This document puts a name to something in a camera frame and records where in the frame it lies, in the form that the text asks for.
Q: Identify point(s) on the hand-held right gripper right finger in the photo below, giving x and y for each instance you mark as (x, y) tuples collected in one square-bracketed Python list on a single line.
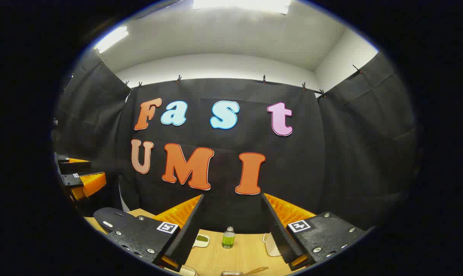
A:
[(278, 234)]

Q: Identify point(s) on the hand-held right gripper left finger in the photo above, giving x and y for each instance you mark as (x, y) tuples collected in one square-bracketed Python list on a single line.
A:
[(189, 234)]

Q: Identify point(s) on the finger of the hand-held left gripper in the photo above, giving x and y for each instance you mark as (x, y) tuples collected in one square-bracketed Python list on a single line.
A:
[(91, 184), (76, 166)]

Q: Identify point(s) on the wooden spoon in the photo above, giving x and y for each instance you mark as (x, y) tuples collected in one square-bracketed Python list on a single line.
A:
[(256, 271)]

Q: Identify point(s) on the white toaster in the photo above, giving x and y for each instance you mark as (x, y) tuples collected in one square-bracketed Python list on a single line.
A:
[(271, 245)]

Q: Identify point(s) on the white divided bean dish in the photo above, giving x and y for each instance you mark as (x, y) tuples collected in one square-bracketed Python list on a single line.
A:
[(201, 240)]

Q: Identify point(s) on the green drink bottle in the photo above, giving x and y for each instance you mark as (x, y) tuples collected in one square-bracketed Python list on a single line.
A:
[(228, 239)]

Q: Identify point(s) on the ceiling light panel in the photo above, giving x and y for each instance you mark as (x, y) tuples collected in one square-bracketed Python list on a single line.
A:
[(241, 4), (111, 39)]

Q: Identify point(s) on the row of small black clips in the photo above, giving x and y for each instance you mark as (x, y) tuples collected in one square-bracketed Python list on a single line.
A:
[(178, 79)]

